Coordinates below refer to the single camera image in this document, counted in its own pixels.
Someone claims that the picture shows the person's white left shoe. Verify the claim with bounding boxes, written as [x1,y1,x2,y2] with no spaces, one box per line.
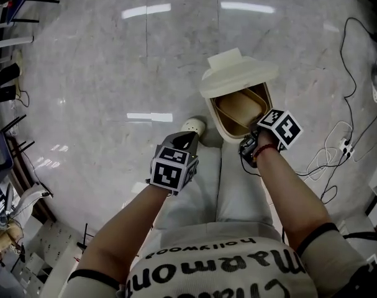
[180,116,207,136]

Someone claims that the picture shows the red bead bracelet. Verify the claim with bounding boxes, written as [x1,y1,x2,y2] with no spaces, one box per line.
[252,143,278,161]

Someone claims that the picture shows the person's left forearm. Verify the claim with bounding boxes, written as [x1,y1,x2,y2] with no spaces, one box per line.
[78,183,173,279]

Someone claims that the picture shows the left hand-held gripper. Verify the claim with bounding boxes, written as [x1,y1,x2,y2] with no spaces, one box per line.
[150,131,199,195]

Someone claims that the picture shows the person's right forearm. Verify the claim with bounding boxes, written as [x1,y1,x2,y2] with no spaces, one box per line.
[255,129,341,254]

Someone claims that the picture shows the black bag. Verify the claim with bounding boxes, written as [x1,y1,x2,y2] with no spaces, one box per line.
[343,231,377,298]

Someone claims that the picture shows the white table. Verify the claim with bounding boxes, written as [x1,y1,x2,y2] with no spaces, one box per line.
[0,20,35,71]

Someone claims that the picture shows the white perforated panel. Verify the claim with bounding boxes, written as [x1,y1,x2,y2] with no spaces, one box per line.
[11,220,89,291]

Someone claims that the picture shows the white power strip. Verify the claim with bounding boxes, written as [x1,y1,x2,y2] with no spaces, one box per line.
[338,137,354,156]

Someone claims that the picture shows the cream trash bin with lid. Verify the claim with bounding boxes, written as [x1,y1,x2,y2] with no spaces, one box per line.
[199,48,279,141]

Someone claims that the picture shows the blue chair with black legs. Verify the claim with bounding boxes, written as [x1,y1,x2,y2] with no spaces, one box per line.
[0,114,37,183]

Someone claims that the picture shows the person's white printed shirt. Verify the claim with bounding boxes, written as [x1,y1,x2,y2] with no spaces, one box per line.
[62,222,375,298]

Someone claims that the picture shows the person's light trousers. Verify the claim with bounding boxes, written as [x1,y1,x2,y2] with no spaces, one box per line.
[150,141,284,232]

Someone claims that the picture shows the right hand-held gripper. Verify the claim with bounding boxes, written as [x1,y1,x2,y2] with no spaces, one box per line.
[238,109,302,167]

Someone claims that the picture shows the white cable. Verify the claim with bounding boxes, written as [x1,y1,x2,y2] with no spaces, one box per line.
[304,121,352,181]

